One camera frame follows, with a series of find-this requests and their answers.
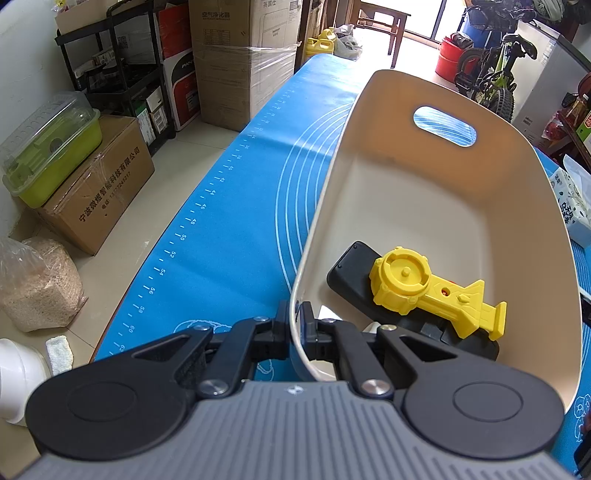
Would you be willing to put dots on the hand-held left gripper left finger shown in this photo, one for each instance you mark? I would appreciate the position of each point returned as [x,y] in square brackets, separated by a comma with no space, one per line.
[277,332]

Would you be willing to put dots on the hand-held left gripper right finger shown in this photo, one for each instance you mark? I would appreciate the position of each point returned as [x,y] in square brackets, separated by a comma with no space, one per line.
[303,325]

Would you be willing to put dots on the black handheld device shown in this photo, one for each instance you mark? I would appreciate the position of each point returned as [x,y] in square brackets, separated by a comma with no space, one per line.
[351,277]

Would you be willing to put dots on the yellow plastic toy launcher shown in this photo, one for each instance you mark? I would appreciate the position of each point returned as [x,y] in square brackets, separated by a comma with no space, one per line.
[401,281]

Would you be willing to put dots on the beige plastic storage basket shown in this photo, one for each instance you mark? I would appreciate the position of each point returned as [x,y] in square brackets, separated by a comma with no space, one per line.
[415,184]

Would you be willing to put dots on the blue silicone baking mat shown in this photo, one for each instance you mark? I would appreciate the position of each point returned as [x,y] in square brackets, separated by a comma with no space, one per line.
[221,230]

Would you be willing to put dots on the white sponge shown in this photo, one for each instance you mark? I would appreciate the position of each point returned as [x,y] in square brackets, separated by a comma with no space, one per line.
[60,355]

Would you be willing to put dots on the printed brown cardboard box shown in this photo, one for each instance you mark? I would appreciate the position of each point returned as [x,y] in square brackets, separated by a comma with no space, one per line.
[101,194]

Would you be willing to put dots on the clear bag of grain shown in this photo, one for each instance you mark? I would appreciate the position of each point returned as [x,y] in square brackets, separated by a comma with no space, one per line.
[41,286]

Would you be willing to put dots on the plastic-wrapped cardboard box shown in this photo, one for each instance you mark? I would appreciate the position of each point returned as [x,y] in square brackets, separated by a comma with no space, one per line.
[240,87]

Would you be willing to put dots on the white cylindrical container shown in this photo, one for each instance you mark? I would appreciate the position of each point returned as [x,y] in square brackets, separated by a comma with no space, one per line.
[21,378]

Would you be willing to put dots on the red and black appliance box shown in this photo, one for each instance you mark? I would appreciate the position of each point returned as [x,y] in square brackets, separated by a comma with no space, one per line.
[182,87]

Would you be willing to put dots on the yellow plastic jug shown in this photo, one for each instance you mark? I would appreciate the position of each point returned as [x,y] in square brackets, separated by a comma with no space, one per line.
[321,46]

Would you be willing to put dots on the crumpled plastic bag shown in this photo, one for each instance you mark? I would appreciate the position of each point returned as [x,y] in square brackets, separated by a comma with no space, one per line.
[348,44]

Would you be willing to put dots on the black shelf cart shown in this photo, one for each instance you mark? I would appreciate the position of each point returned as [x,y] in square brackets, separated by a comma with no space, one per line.
[124,87]

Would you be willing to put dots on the green container with clear lid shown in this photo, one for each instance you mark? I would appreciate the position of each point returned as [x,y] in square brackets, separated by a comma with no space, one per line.
[51,152]

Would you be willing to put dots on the printed tissue box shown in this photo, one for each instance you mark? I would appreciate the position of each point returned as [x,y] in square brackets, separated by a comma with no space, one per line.
[572,203]

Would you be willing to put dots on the red bucket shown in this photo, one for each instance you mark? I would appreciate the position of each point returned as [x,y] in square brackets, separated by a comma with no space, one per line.
[450,57]

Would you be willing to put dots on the air purifier cardboard box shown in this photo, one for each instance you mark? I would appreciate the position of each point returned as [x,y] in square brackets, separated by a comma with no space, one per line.
[231,23]

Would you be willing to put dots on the green and black bicycle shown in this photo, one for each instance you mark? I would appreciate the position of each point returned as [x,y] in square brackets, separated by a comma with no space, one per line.
[496,78]

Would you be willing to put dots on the wooden chair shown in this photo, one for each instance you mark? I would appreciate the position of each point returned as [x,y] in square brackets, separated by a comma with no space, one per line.
[395,23]

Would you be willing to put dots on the white chest freezer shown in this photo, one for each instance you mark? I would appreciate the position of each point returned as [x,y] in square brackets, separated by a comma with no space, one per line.
[545,83]

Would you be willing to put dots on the blue barrel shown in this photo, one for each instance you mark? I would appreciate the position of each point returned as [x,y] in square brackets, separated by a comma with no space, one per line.
[475,27]

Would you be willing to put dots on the small cardboard box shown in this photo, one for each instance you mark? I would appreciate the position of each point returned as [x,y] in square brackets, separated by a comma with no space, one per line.
[78,16]

